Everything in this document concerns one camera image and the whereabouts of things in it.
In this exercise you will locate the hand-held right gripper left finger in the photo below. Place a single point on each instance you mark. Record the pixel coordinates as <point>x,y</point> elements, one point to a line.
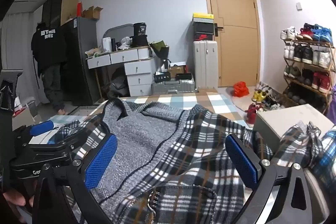
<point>101,163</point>

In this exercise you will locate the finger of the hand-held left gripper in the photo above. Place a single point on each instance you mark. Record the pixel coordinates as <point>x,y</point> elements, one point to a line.
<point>57,146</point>
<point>42,127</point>

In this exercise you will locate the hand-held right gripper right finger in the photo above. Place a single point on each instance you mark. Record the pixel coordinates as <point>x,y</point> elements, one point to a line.
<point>242,161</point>

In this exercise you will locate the plaid jacket with grey knit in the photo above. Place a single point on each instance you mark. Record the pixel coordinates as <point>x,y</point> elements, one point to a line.
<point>162,148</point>

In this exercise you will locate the person's left hand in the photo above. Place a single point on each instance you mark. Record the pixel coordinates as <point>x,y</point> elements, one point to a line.
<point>14,197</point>

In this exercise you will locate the dotted floor rug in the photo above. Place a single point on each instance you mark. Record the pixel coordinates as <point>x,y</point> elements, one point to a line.
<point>84,109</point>

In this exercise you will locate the red sneaker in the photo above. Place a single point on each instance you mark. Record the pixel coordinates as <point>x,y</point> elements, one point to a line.
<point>252,112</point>

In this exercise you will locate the grey storage box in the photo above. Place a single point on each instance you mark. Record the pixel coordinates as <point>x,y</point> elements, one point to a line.
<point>278,121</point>

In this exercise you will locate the light round rug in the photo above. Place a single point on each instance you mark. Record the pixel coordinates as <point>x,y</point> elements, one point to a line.
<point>242,103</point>

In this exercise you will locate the yellow sneaker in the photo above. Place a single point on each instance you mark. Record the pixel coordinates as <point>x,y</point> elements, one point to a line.
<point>258,96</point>

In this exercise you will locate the white curtain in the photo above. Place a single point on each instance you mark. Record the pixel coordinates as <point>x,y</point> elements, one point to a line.
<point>15,37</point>

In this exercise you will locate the red plastic bag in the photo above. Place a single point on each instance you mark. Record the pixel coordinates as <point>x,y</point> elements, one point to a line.
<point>241,89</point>

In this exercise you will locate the dark grey refrigerator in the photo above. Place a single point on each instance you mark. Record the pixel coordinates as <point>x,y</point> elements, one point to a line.
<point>81,61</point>

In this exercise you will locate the checkered bed sheet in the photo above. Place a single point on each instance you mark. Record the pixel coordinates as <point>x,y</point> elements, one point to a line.
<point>189,102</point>

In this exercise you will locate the dark bag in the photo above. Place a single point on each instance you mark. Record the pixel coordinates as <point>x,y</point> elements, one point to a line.
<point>118,85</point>

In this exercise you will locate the blue plaid cloth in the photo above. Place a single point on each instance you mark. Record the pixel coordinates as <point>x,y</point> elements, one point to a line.
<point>326,158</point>

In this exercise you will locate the white desk with drawers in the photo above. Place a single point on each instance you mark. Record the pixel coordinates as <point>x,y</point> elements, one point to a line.
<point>136,74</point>

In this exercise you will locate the silver suitcase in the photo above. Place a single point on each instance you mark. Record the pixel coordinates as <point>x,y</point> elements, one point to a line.
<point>172,86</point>

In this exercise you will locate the white paper roll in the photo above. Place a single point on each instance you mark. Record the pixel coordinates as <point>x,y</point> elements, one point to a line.
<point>107,44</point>

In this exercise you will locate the black basket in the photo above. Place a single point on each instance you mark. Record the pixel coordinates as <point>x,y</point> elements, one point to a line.
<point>164,77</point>

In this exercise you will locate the wooden shoe rack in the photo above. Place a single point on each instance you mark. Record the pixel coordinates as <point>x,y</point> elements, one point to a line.
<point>326,94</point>

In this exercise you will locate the purple bag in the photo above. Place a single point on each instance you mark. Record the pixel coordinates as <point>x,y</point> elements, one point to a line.
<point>334,98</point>

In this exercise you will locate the small brown cardboard box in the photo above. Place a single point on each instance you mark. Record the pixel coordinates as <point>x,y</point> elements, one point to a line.
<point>175,72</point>

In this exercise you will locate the tall wardrobe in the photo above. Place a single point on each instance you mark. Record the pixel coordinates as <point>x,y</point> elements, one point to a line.
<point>61,6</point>

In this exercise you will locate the arched mirror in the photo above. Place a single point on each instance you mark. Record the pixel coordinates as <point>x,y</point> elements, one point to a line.
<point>118,29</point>

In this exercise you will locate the open cardboard box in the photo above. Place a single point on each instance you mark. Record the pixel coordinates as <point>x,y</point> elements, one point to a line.
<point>92,13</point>

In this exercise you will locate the dark wrapped flower bouquet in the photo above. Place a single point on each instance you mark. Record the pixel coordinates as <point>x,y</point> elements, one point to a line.
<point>160,52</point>

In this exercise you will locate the black round box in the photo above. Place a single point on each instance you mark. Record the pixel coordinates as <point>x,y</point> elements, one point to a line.
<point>140,41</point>

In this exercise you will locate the black shoe box red logo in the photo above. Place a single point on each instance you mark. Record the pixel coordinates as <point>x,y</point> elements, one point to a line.
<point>203,37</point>

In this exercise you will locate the wooden door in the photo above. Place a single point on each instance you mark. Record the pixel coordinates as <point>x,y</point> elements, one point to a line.
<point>233,29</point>

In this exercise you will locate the black bucket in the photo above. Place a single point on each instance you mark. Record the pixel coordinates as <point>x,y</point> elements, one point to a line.
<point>140,29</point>

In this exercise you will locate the yellow shoe box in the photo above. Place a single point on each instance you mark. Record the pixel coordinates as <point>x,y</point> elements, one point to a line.
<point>202,17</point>

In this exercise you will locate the wall switch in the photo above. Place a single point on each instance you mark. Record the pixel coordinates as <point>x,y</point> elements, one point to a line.
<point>298,5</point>

